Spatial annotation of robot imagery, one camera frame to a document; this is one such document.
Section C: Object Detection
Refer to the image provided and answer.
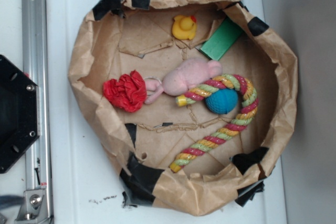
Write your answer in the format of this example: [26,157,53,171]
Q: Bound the metal corner bracket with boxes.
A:
[15,189,48,223]

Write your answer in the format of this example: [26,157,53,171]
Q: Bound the aluminium rail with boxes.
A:
[22,0,54,223]

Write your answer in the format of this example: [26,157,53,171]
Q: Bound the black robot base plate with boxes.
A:
[1,55,39,174]

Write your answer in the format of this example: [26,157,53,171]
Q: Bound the multicolour rope candy cane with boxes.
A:
[169,74,259,173]

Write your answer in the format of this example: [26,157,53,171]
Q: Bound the blue rubber ball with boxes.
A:
[205,88,238,114]

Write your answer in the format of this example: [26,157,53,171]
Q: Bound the yellow rubber duck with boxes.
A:
[172,15,197,40]

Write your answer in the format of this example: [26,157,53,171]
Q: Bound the green foam block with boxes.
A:
[199,17,243,60]

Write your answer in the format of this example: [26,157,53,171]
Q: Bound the brown paper bag bin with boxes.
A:
[68,0,298,216]

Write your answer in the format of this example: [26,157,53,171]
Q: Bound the red paper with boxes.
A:
[103,70,147,113]

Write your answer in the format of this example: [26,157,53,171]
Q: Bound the pink plush toy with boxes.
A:
[145,58,223,104]

